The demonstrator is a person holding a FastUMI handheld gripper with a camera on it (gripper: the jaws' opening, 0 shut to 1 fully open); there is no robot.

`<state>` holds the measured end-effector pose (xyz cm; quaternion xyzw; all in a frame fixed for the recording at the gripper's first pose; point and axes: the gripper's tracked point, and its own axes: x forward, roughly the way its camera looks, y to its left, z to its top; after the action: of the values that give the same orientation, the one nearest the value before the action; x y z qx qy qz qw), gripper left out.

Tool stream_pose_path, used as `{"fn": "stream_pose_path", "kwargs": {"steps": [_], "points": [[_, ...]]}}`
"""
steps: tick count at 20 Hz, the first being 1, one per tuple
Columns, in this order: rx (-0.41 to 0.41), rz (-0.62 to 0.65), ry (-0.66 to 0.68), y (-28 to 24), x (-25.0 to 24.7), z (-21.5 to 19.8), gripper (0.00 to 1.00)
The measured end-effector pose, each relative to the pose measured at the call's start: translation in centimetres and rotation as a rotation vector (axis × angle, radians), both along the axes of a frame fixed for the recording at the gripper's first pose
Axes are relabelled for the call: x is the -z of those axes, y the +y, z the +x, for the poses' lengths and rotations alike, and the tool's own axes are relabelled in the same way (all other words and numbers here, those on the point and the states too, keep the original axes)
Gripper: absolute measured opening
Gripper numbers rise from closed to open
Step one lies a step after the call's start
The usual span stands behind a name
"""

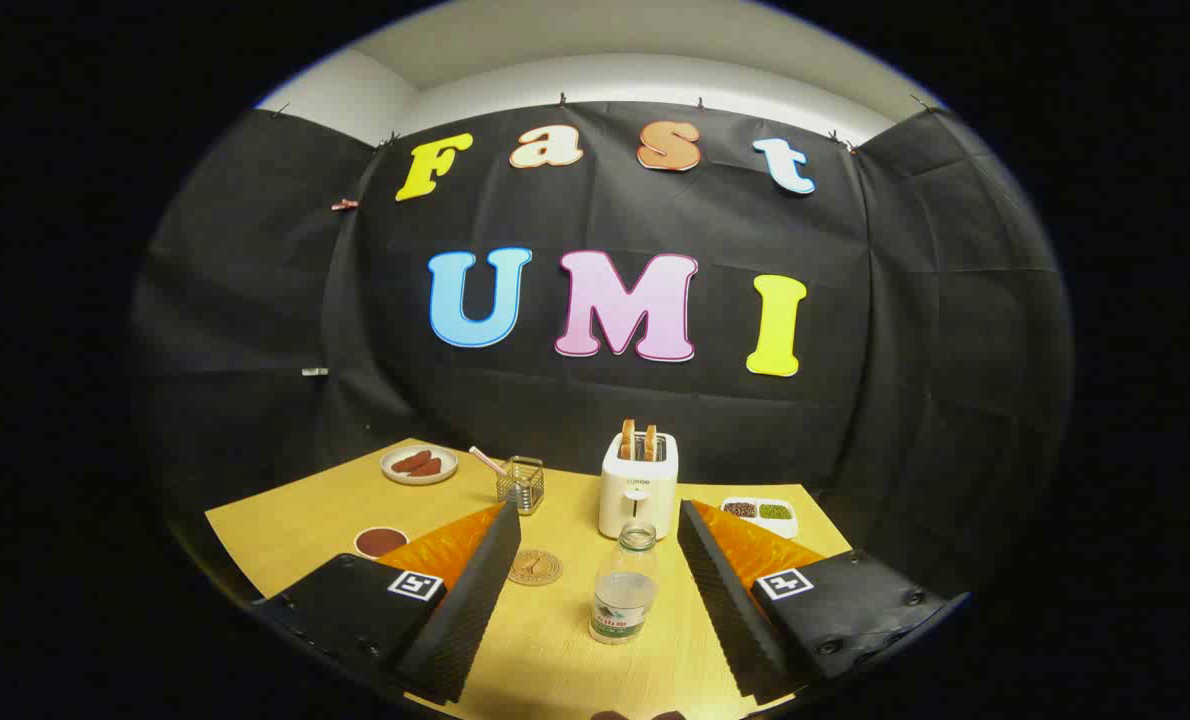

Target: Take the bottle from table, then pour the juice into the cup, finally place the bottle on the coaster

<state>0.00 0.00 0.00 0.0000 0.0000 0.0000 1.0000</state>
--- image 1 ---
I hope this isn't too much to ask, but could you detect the white toaster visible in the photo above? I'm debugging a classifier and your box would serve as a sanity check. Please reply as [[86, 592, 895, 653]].
[[598, 432, 680, 541]]

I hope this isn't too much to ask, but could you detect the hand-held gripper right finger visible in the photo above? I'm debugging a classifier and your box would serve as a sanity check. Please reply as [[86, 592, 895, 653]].
[[677, 499, 956, 705]]

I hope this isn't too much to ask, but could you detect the round cork coaster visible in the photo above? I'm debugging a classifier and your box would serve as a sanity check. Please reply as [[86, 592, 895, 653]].
[[507, 549, 564, 586]]

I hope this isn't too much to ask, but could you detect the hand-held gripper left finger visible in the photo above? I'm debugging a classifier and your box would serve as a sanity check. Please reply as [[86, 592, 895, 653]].
[[252, 501, 523, 705]]

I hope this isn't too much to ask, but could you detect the wire mesh holder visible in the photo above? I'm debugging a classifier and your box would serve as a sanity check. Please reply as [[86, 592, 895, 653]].
[[496, 456, 546, 515]]

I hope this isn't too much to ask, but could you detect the round white plate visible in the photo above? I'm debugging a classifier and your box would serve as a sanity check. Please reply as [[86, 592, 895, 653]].
[[380, 444, 459, 486]]

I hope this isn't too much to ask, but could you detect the white divided bean dish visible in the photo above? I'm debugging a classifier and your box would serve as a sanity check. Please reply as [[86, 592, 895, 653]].
[[720, 497, 799, 540]]

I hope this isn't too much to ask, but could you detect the black backdrop cloth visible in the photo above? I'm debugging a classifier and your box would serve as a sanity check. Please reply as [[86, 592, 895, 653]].
[[133, 98, 1074, 601]]

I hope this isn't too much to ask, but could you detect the clear plastic bottle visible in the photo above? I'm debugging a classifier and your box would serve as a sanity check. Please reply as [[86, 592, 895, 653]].
[[589, 521, 660, 645]]

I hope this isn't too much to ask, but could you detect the cream cup with wooden handle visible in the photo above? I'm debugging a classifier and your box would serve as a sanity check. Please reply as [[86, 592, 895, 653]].
[[354, 526, 409, 559]]

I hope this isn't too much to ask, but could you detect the wooden table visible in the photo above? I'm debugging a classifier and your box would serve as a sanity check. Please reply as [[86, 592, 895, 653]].
[[205, 438, 853, 720]]

